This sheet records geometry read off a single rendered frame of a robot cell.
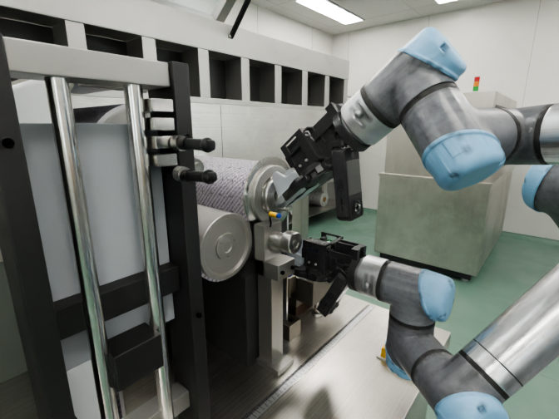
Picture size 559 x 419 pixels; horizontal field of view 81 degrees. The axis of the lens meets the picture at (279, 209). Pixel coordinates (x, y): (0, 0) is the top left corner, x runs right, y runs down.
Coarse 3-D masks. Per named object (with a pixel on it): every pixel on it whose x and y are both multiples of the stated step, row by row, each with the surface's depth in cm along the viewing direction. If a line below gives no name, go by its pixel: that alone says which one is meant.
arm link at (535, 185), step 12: (540, 168) 57; (552, 168) 55; (528, 180) 59; (540, 180) 56; (552, 180) 54; (528, 192) 59; (540, 192) 57; (552, 192) 55; (528, 204) 61; (540, 204) 58; (552, 204) 55; (552, 216) 58
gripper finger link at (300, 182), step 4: (312, 172) 53; (300, 176) 53; (304, 176) 52; (308, 176) 52; (312, 176) 52; (296, 180) 53; (300, 180) 52; (304, 180) 52; (308, 180) 52; (292, 184) 53; (296, 184) 53; (300, 184) 53; (304, 184) 53; (288, 188) 56; (292, 188) 55; (296, 188) 53; (300, 188) 54; (284, 192) 57; (288, 192) 55; (292, 192) 54; (296, 192) 55; (284, 196) 57; (288, 196) 56
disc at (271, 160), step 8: (264, 160) 62; (272, 160) 63; (280, 160) 65; (256, 168) 60; (288, 168) 68; (248, 176) 59; (248, 184) 59; (248, 192) 60; (248, 200) 60; (248, 208) 60; (248, 216) 61
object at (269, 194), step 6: (270, 180) 61; (264, 186) 61; (270, 186) 61; (264, 192) 61; (270, 192) 61; (276, 192) 63; (264, 198) 61; (270, 198) 62; (276, 198) 63; (264, 204) 62; (270, 204) 62; (270, 210) 62; (276, 210) 64; (282, 210) 65
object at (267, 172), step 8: (264, 168) 62; (272, 168) 62; (280, 168) 64; (256, 176) 61; (264, 176) 61; (256, 184) 60; (256, 192) 60; (256, 200) 61; (256, 208) 61; (256, 216) 62; (264, 216) 63
